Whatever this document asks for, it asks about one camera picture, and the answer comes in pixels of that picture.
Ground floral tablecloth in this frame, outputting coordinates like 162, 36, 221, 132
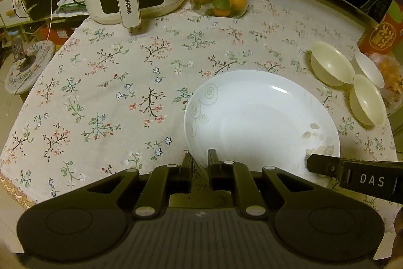
0, 0, 403, 217

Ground round floral covered stool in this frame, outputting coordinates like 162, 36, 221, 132
4, 40, 56, 97

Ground cream bowl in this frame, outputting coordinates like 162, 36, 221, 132
310, 40, 356, 87
349, 74, 387, 126

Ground red carton box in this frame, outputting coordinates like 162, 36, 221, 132
358, 15, 403, 56

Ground plastic bag of oranges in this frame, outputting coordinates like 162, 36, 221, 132
368, 52, 403, 114

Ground white swirl pattern plate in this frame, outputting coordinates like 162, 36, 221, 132
184, 69, 342, 182

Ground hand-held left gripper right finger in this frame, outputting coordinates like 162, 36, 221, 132
208, 148, 316, 221

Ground white bowl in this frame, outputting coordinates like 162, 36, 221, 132
354, 52, 385, 89

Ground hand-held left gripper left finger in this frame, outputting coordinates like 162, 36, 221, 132
84, 153, 193, 222

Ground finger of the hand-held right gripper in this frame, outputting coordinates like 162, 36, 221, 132
306, 154, 344, 185

